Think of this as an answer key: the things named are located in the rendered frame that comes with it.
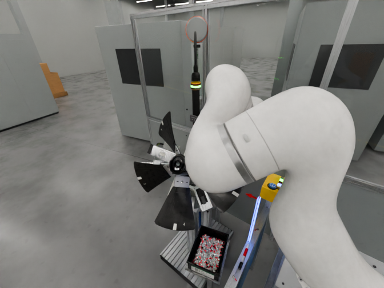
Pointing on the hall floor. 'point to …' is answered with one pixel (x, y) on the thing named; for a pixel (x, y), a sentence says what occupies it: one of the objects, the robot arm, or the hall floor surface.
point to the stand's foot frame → (174, 253)
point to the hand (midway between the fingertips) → (196, 117)
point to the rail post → (258, 245)
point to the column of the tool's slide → (198, 65)
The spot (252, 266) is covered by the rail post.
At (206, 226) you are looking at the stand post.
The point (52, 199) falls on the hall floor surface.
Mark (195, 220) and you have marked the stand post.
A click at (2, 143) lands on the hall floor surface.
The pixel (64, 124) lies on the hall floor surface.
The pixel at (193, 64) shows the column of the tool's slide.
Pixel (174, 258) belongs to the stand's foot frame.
